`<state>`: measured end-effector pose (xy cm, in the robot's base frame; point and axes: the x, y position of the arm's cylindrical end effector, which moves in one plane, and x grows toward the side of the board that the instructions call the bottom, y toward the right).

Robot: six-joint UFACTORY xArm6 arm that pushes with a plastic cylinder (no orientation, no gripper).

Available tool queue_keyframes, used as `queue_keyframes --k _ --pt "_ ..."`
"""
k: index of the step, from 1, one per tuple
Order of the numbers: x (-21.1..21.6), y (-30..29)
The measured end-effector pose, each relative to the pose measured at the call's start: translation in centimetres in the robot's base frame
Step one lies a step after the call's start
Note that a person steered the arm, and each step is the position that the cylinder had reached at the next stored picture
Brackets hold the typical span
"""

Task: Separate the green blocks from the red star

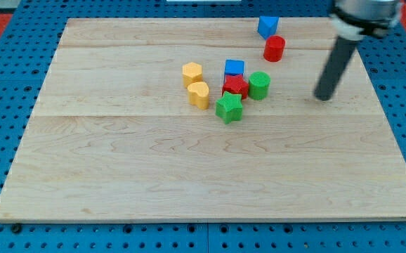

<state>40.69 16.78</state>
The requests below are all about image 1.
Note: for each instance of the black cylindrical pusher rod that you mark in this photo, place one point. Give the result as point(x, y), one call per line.
point(335, 66)

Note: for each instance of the red star block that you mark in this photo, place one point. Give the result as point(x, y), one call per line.
point(235, 84)

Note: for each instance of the green star block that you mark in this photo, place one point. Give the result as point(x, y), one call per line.
point(229, 107)

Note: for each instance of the red cylinder block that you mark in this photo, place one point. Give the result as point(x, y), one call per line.
point(274, 48)

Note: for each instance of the blue triangular prism block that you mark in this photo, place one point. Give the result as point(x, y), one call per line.
point(267, 26)

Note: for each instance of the green cylinder block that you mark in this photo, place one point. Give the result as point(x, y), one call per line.
point(259, 83)

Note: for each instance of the blue cube block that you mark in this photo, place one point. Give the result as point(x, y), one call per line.
point(233, 67)

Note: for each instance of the yellow heart block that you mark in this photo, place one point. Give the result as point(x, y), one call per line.
point(198, 94)

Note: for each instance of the yellow hexagon block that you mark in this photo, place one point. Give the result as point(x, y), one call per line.
point(191, 72)

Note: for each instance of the light wooden board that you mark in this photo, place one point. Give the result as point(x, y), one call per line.
point(112, 137)

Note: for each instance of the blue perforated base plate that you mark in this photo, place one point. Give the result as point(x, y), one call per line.
point(26, 49)

